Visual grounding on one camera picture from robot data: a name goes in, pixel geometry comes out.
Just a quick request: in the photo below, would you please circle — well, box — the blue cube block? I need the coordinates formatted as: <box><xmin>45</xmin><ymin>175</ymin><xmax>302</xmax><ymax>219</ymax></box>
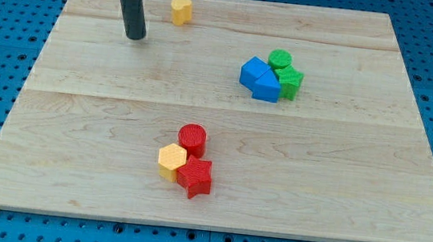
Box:
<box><xmin>239</xmin><ymin>56</ymin><xmax>271</xmax><ymax>91</ymax></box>

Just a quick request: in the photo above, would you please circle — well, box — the yellow heart block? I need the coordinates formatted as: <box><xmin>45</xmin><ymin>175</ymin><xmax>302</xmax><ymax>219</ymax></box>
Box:
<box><xmin>171</xmin><ymin>0</ymin><xmax>192</xmax><ymax>26</ymax></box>

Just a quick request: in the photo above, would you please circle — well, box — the red cylinder block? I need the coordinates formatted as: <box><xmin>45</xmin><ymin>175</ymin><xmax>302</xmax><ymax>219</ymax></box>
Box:
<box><xmin>177</xmin><ymin>123</ymin><xmax>208</xmax><ymax>158</ymax></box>

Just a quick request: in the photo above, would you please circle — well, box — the light wooden board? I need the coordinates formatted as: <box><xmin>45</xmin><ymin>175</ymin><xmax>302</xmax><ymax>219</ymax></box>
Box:
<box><xmin>0</xmin><ymin>0</ymin><xmax>433</xmax><ymax>242</ymax></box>

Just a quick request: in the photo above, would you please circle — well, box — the red star block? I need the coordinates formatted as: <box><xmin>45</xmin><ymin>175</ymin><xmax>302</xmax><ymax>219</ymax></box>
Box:
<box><xmin>176</xmin><ymin>155</ymin><xmax>213</xmax><ymax>199</ymax></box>

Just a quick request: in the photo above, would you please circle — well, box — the yellow hexagon block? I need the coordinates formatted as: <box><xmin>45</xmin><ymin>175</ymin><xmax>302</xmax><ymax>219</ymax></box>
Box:
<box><xmin>157</xmin><ymin>143</ymin><xmax>188</xmax><ymax>183</ymax></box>

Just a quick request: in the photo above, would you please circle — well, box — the blue triangle block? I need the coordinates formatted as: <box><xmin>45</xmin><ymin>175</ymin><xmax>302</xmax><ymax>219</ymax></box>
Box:
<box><xmin>251</xmin><ymin>70</ymin><xmax>281</xmax><ymax>103</ymax></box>

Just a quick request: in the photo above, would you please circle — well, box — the green star block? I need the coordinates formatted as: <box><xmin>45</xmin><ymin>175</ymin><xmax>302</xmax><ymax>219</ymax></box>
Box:
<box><xmin>274</xmin><ymin>65</ymin><xmax>305</xmax><ymax>101</ymax></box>

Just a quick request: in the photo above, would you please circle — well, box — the green cylinder block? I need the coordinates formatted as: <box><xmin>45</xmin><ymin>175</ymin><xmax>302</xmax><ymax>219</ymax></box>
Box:
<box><xmin>268</xmin><ymin>49</ymin><xmax>293</xmax><ymax>69</ymax></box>

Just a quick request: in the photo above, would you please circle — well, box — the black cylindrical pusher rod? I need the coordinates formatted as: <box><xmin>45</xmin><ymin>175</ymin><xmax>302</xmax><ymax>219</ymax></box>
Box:
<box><xmin>119</xmin><ymin>0</ymin><xmax>147</xmax><ymax>40</ymax></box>

